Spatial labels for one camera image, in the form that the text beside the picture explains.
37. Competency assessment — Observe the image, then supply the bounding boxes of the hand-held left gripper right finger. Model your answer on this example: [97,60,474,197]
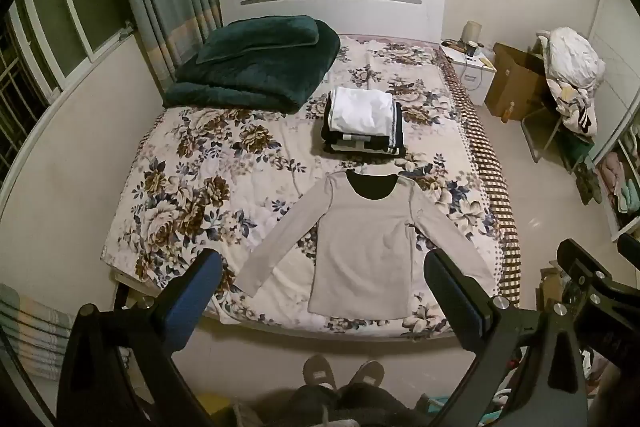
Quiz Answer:
[423,249,589,427]

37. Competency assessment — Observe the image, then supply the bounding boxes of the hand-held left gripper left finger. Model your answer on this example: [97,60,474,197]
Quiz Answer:
[57,249,224,427]

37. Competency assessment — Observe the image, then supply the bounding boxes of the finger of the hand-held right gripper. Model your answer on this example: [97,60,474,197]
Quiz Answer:
[556,238,640,308]
[617,234,640,262]

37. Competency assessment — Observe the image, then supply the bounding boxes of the grey long-sleeve shirt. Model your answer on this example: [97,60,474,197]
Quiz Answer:
[234,170,497,319]

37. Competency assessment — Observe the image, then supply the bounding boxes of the person's right forearm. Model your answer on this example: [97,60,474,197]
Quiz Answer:
[595,364,640,427]

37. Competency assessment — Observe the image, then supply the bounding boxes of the teal folded clothes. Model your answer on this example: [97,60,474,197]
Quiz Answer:
[617,184,640,212]

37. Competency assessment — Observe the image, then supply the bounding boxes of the pink folded clothes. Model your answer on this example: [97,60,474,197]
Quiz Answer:
[600,157,623,198]

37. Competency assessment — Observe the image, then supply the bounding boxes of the black striped folded clothes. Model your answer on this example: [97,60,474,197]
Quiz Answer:
[320,99,407,158]

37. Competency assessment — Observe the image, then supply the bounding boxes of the small cardboard box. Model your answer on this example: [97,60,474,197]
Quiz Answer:
[539,268,568,312]

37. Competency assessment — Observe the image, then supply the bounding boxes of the green slippers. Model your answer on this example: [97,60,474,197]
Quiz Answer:
[574,162,606,206]

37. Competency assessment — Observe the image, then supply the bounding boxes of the bed with floral sheet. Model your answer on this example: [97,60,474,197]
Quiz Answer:
[100,34,522,340]

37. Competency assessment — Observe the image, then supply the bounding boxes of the person's right slipper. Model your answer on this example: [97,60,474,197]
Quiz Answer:
[345,359,386,400]

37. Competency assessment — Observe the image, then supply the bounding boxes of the metal chair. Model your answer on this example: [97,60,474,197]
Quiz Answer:
[520,37,596,165]

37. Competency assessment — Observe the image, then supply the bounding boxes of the black white striped garment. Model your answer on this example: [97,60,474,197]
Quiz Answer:
[547,77,598,138]

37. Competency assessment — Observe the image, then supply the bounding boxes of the person's legs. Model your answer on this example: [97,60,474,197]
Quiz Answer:
[280,382,416,427]

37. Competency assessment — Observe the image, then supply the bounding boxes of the striped folded cloth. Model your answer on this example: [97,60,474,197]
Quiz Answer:
[0,284,76,380]

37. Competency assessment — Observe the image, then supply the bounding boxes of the large cardboard box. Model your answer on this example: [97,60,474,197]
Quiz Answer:
[484,42,551,122]

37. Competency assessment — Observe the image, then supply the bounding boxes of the white folded garment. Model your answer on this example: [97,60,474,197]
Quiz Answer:
[327,87,396,138]

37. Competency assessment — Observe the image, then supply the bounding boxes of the white puffy jacket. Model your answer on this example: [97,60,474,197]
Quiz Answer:
[537,27,607,88]

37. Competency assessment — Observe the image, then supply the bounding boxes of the white nightstand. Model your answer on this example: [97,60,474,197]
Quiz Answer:
[440,42,498,106]

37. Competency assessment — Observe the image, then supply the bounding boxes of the white wardrobe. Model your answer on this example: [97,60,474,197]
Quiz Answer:
[585,0,640,243]

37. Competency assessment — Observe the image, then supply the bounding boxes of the dark green blanket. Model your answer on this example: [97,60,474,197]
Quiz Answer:
[162,18,342,114]

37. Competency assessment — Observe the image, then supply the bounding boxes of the dark green pillow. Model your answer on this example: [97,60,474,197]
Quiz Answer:
[196,15,321,66]

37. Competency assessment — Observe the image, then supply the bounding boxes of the white headboard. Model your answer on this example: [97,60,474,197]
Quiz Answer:
[218,0,446,44]

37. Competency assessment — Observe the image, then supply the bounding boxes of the window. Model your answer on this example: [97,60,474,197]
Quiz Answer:
[0,0,136,178]

